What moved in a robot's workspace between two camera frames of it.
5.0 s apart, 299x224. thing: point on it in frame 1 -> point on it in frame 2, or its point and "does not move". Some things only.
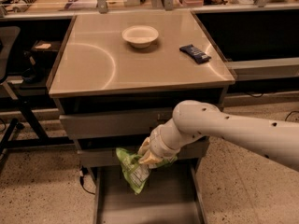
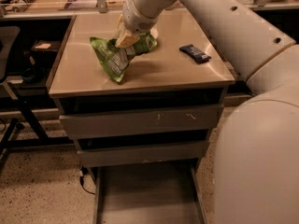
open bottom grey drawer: (172, 194) does not move
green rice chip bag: (136, 173) -> (115, 59)
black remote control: (195, 53) does not move
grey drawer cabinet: (120, 78) does not move
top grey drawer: (112, 126) does not move
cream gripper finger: (145, 147) -> (120, 31)
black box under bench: (43, 52) does not move
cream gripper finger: (149, 159) -> (126, 39)
